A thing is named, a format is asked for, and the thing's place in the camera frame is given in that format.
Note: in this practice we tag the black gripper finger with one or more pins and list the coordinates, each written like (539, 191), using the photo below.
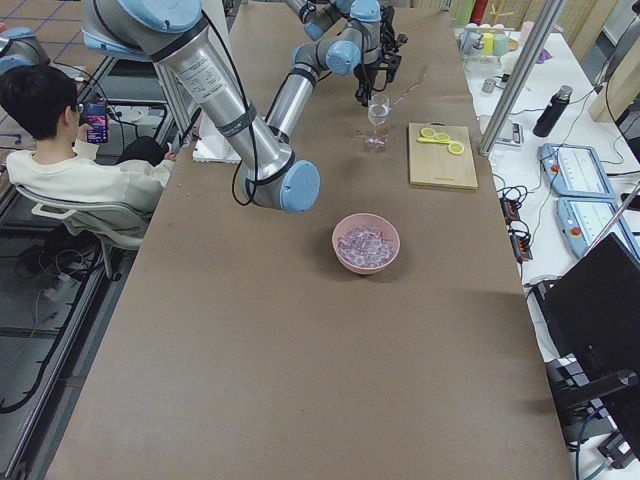
(363, 94)

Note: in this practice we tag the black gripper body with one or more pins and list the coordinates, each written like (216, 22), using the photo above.
(363, 76)

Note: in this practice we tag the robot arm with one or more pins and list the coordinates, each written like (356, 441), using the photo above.
(175, 35)
(347, 37)

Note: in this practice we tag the clear wine glass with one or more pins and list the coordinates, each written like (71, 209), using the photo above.
(377, 113)

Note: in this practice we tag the ice cubes pile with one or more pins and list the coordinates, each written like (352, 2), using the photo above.
(365, 247)

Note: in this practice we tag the yellow plastic stick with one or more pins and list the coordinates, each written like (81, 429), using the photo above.
(429, 140)

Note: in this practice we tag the far lemon slice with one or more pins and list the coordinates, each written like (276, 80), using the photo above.
(428, 133)

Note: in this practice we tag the bamboo cutting board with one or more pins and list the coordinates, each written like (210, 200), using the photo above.
(432, 165)

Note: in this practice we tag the blue plastic cup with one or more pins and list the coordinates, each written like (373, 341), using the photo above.
(467, 40)

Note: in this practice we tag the yellow plastic cup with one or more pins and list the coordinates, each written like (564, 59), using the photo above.
(487, 44)

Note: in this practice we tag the mint green plastic cup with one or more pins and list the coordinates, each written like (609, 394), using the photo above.
(500, 44)

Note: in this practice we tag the pink bowl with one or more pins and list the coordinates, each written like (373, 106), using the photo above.
(361, 220)

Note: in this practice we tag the white digital scale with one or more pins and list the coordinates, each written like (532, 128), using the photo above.
(512, 134)

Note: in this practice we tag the black water bottle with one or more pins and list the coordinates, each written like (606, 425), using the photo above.
(553, 111)

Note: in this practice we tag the upper blue teach pendant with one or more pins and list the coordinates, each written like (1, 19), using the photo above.
(574, 171)

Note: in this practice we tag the blue teach pendant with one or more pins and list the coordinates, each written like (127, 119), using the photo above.
(574, 171)
(581, 220)

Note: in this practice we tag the lower blue teach pendant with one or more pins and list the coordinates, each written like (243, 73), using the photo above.
(581, 220)

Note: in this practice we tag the grey office chair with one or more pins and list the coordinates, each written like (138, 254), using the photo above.
(115, 224)

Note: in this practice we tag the black laptop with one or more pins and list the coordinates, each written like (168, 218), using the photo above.
(592, 314)

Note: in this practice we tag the seated person in white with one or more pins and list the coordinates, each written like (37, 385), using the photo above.
(44, 102)

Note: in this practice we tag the lemon slice near handle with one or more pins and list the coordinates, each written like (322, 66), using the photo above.
(456, 148)

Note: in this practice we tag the aluminium frame post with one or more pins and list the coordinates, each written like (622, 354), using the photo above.
(536, 40)

